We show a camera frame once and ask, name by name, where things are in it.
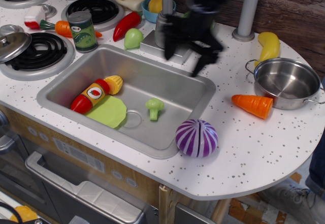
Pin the purple striped toy onion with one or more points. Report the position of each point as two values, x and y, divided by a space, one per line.
196 138

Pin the orange toy carrot piece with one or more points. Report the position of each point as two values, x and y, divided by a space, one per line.
257 105

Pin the grey stove knob left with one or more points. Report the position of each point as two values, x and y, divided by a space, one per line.
10 29

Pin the green toy lettuce leaf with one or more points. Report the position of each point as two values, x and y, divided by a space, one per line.
110 111

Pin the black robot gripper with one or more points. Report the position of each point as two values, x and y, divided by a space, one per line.
194 32

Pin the silver toy faucet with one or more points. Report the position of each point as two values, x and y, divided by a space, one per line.
154 43

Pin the orange toy carrot with stem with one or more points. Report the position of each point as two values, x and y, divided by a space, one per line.
61 27

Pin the yellow toy banana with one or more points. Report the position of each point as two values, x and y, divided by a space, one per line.
271 46

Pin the silver pot lid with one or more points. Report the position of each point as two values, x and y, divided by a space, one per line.
13 45

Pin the grey support pole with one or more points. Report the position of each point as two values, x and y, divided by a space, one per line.
244 32

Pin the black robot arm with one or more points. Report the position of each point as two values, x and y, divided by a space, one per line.
206 6

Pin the grey toy sink basin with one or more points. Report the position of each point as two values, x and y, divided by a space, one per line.
184 97

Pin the front left stove burner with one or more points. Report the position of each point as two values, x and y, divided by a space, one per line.
47 55

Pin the green toy cabbage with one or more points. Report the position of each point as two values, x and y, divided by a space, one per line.
212 24

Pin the stainless steel pot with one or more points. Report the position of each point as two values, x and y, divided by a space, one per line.
290 83

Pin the back right stove burner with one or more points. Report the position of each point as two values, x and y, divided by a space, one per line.
106 14

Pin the grey stove knob centre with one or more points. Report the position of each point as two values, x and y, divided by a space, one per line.
49 10

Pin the red white toy radish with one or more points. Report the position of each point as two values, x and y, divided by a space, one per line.
34 16

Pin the light green toy pear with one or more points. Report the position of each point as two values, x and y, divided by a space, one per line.
133 38

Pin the green toy peas can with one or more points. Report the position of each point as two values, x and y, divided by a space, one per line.
83 32

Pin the grey sneaker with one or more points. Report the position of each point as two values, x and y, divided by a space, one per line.
299 202

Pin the red yellow ketchup bottle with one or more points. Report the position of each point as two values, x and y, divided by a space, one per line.
85 101

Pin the red toy chili pepper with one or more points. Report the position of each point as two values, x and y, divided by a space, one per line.
129 21

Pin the yellow object with black cable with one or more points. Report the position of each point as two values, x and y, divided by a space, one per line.
20 214

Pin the yellow toy corn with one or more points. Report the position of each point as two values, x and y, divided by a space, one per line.
115 83

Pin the orange toy squash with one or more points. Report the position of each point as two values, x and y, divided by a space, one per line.
155 6

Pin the green toy broccoli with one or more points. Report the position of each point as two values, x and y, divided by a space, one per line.
154 105

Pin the blue toy bowl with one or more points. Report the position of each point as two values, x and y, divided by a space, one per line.
151 17

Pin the blue jeans leg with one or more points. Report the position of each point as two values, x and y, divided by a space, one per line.
315 180

